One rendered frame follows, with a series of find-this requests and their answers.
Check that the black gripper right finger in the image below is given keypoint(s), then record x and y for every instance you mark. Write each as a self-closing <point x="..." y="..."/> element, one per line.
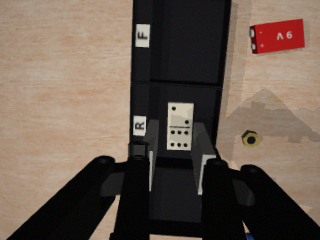
<point x="271" y="215"/>

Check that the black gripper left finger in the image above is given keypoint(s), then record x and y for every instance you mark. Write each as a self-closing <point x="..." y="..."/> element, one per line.
<point x="74" y="212"/>

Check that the red nine-volt battery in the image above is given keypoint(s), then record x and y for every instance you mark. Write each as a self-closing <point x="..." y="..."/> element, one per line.
<point x="277" y="36"/>

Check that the black divided tray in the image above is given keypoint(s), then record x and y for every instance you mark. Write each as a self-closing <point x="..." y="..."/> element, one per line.
<point x="176" y="43"/>

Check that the brass hex nut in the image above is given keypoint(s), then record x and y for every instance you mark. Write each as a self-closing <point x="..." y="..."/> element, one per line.
<point x="250" y="139"/>

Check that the white domino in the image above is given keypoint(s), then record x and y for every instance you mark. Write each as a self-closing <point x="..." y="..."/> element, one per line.
<point x="179" y="130"/>

